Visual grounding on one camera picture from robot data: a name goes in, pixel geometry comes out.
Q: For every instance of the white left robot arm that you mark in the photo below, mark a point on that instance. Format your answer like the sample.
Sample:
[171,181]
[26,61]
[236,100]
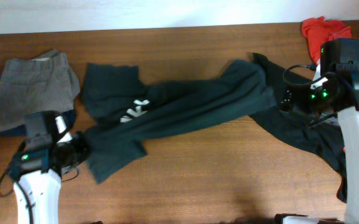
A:
[37,176]

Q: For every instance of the grey folded trousers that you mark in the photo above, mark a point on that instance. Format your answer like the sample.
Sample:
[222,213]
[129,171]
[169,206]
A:
[49,74]

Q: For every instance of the dark green t-shirt white letters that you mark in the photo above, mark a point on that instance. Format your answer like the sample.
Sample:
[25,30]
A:
[127,111]

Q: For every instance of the black garment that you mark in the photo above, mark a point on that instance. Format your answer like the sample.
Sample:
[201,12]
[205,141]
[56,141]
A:
[324,140]

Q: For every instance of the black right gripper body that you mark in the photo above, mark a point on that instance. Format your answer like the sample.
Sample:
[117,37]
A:
[308,102]

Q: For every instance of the red t-shirt white letters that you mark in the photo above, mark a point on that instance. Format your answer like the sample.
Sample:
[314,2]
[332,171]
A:
[318,31]

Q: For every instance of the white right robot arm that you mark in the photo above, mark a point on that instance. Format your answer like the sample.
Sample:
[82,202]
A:
[348,119]

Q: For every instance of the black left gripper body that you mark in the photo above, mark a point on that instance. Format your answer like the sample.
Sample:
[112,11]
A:
[77,148]

